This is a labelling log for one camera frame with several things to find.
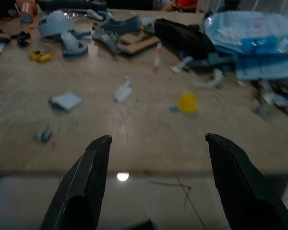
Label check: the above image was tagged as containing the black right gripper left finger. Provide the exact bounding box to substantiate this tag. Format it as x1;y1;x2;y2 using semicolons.
39;134;112;230

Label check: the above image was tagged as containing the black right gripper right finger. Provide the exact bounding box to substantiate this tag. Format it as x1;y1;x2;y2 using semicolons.
205;133;288;230

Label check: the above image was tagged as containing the small grey debris piece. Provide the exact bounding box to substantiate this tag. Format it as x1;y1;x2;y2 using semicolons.
34;126;54;144

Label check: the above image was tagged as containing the grey square pad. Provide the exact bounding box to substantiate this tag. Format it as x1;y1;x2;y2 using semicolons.
48;92;84;113

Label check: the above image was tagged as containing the pile of small electronic parts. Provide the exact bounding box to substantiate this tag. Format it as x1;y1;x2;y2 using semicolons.
251;80;288;119

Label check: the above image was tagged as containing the yellow plastic cup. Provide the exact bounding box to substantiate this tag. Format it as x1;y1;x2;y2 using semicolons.
177;92;199;114

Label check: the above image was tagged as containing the white curved plastic strip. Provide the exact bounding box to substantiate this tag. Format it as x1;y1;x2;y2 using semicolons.
193;69;224;90

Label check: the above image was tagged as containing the white paper tag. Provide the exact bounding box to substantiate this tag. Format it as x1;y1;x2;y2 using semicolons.
170;56;194;73

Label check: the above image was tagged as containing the white red striped stick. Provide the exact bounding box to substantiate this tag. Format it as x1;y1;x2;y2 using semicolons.
152;41;163;73

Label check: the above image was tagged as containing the brown cardboard piece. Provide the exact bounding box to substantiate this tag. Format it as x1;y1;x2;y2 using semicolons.
117;32;160;55

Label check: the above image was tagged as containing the large clear plastic bag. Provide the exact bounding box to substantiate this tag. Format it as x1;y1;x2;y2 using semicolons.
202;11;288;80

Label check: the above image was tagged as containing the black orange clamp tool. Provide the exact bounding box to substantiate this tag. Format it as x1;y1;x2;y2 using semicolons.
11;24;35;47

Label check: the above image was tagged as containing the light blue curved printed part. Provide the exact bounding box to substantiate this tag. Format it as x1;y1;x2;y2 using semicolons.
37;12;74;38

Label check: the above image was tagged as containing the black fabric bag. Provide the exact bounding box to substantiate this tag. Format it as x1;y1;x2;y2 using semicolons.
154;18;215;59

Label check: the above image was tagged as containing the dark blue curved printed part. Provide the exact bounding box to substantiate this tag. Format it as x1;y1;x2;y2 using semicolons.
103;15;143;33

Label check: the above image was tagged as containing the copper tape roll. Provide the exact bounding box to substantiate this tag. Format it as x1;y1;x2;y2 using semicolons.
16;0;39;24

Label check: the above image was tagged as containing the person in red shirt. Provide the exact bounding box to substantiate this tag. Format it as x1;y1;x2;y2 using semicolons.
161;0;198;12

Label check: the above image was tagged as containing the blue 3D printed ring part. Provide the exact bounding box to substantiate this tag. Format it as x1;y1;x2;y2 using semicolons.
60;31;89;58

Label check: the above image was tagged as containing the grey blue printed bracket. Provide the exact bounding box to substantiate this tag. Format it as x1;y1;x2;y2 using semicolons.
92;23;119;55

